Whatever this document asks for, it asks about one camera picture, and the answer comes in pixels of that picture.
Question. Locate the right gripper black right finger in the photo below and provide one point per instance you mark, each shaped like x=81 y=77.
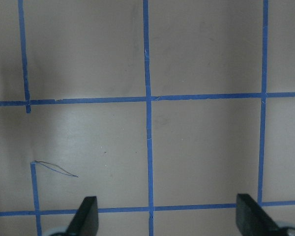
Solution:
x=252 y=220

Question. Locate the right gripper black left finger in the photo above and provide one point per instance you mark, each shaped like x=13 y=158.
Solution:
x=85 y=222

